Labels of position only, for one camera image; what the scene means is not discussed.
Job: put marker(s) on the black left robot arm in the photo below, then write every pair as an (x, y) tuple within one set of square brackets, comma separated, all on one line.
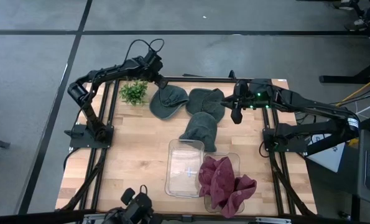
[(91, 81)]

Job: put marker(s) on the silver metal bracket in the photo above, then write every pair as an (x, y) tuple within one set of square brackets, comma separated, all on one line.
[(273, 220), (93, 217)]

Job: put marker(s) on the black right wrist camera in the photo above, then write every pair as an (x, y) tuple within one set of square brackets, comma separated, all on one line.
[(260, 85)]

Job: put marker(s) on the black aluminium table frame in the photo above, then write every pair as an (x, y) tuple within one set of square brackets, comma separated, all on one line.
[(203, 79)]

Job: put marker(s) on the white laptop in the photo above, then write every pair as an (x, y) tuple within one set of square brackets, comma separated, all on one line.
[(331, 158)]

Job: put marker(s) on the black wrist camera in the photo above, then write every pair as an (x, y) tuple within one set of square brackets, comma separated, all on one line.
[(260, 85), (153, 59)]

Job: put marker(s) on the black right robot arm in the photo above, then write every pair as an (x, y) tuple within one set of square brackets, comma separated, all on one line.
[(312, 105)]

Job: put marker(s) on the black desk leg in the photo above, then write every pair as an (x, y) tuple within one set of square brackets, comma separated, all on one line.
[(343, 78)]

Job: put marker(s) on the person's shoe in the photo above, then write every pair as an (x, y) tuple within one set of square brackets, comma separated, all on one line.
[(357, 25), (346, 4)]

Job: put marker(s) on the black desk bar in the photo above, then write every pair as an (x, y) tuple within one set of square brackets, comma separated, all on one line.
[(334, 146)]

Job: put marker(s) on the small green potted plant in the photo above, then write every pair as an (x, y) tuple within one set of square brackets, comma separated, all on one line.
[(134, 92)]

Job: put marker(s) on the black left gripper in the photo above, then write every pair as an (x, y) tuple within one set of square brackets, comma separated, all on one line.
[(145, 70)]

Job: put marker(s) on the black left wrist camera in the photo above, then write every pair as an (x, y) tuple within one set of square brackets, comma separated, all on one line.
[(153, 59)]

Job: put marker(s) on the dark green baseball cap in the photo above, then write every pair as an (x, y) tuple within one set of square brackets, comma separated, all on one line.
[(205, 101), (167, 102), (201, 130)]

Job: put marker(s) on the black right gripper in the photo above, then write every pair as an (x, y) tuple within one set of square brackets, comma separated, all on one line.
[(256, 99)]

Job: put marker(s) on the clear plastic bin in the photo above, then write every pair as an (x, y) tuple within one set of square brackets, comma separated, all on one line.
[(209, 205), (184, 174)]

